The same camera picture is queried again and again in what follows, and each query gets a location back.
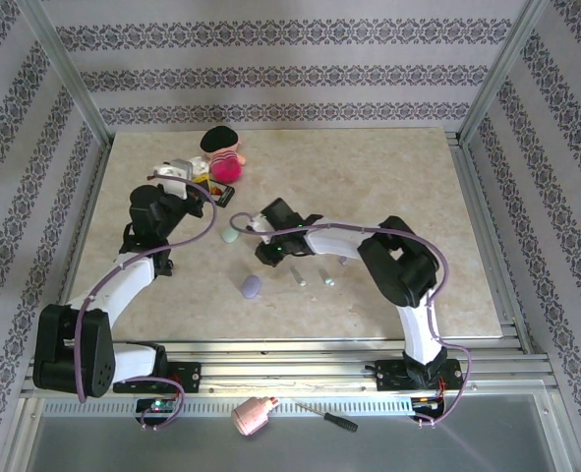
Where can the aluminium side rail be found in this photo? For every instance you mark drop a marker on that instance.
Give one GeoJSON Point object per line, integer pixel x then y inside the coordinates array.
{"type": "Point", "coordinates": [83, 221]}
{"type": "Point", "coordinates": [469, 187]}

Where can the purple oval earbud case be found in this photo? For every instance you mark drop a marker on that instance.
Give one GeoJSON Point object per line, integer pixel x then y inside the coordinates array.
{"type": "Point", "coordinates": [250, 287]}

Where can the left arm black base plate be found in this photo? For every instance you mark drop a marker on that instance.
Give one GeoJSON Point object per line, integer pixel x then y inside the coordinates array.
{"type": "Point", "coordinates": [187, 376]}

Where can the aluminium frame post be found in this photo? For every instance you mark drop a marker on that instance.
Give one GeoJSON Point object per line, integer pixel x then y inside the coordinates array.
{"type": "Point", "coordinates": [69, 74]}
{"type": "Point", "coordinates": [502, 74]}

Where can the white round cap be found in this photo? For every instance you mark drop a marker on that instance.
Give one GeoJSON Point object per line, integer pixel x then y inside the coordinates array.
{"type": "Point", "coordinates": [229, 236]}

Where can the small controller circuit board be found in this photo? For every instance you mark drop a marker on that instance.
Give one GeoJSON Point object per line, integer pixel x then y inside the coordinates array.
{"type": "Point", "coordinates": [425, 402]}
{"type": "Point", "coordinates": [157, 405]}

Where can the plush doll pink dress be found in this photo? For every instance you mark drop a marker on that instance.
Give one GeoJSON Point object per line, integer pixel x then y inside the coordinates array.
{"type": "Point", "coordinates": [221, 162]}

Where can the aluminium mounting rail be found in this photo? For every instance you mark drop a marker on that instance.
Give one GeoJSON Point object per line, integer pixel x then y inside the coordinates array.
{"type": "Point", "coordinates": [280, 373]}

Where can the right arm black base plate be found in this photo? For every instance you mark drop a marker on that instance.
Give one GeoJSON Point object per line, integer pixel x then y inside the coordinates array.
{"type": "Point", "coordinates": [393, 374]}

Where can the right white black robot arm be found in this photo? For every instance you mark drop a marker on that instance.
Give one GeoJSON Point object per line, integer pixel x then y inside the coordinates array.
{"type": "Point", "coordinates": [334, 243]}

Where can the small metal bolt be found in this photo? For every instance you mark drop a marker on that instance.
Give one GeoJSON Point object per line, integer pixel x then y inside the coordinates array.
{"type": "Point", "coordinates": [300, 277]}

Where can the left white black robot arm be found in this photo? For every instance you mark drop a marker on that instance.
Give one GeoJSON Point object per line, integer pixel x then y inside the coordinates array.
{"type": "Point", "coordinates": [123, 290]}

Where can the pink plastic bottle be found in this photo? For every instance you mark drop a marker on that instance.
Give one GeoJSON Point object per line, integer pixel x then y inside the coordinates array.
{"type": "Point", "coordinates": [250, 415]}

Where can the white earbud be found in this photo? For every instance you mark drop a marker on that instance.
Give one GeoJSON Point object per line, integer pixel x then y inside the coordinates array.
{"type": "Point", "coordinates": [327, 278]}

